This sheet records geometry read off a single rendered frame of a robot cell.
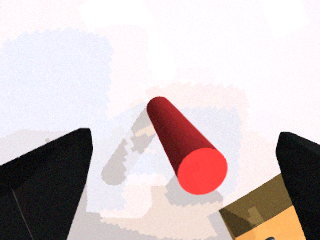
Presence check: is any red peg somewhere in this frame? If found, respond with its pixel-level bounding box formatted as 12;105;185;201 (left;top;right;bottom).
147;96;228;195

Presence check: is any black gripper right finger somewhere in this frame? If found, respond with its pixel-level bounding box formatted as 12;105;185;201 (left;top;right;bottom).
275;131;320;240

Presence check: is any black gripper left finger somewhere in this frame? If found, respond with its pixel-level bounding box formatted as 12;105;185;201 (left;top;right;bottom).
0;128;92;240

